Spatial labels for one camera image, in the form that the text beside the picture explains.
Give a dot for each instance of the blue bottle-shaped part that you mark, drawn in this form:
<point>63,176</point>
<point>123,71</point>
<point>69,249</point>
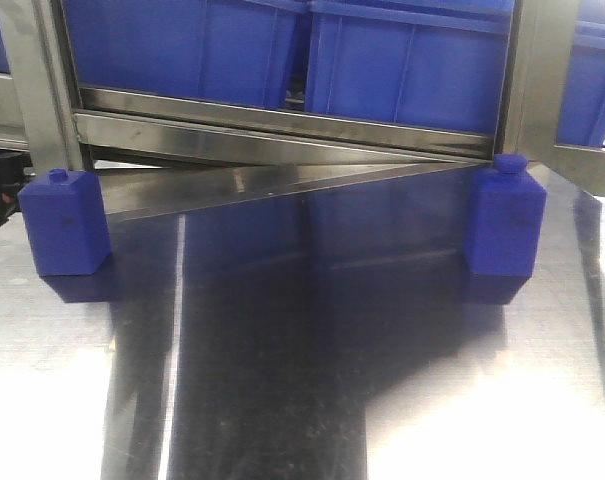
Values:
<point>504,220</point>
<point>66,222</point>

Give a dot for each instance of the blue plastic bin left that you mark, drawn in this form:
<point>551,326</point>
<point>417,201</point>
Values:
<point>238,52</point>

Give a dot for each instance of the blue plastic bin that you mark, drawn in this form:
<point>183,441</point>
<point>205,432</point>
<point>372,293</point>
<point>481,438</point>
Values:
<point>439,67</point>
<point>582,116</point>
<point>238,52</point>

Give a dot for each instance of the blue plastic bin middle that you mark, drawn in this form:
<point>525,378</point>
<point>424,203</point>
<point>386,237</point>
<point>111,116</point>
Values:
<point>439,67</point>

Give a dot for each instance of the blue plastic bin far right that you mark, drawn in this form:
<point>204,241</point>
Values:
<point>582,116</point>

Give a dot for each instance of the stainless steel shelf frame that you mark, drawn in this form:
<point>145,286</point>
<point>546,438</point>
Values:
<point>47,112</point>

